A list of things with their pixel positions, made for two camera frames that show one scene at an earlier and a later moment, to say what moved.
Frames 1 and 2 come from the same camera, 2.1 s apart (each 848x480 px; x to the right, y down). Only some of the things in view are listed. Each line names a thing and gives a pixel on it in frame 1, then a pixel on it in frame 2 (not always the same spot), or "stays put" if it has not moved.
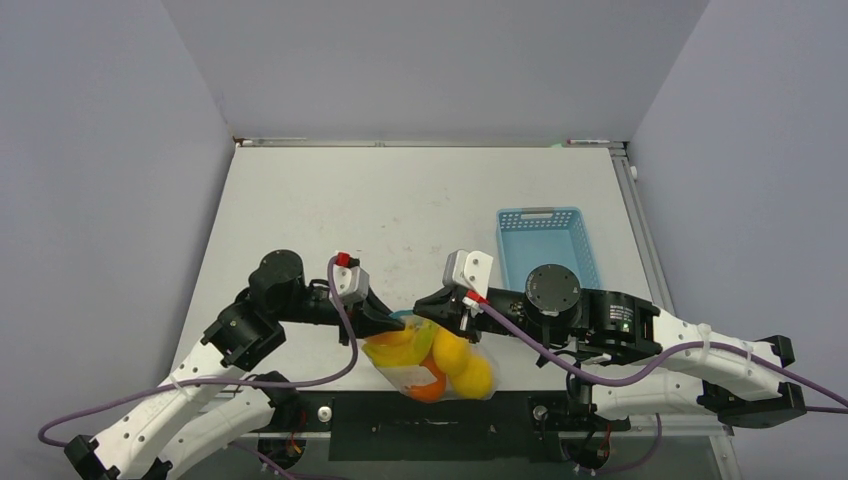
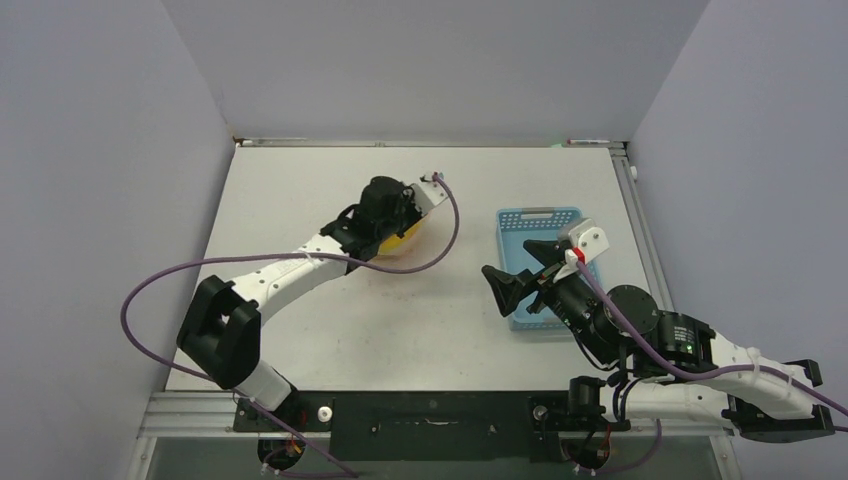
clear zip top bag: x=430 y=363 → x=415 y=246
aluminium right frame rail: x=642 y=225 stays put
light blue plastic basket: x=530 y=237 stays put
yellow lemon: x=451 y=352 → x=394 y=242
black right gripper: x=446 y=306 → x=507 y=287
